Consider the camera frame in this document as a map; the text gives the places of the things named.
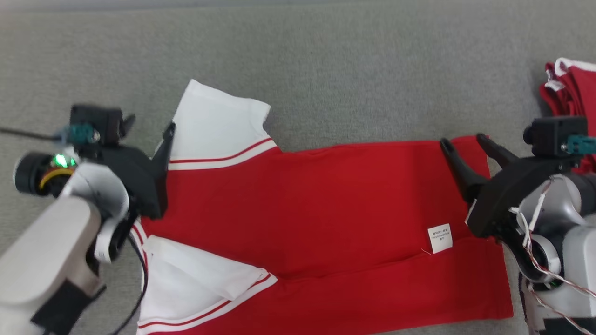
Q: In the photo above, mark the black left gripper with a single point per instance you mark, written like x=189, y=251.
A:
x=139, y=181

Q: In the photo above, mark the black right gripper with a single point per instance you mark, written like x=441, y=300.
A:
x=507, y=190

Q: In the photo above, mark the red shorts with white stripe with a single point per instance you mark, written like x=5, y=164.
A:
x=575, y=88

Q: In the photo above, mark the red basketball jersey white trim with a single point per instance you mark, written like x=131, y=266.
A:
x=326, y=204

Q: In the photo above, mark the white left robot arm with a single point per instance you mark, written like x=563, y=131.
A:
x=46, y=251

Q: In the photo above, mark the grey fabric sofa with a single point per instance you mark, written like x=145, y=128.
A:
x=326, y=70

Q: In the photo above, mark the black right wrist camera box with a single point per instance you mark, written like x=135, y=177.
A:
x=554, y=135

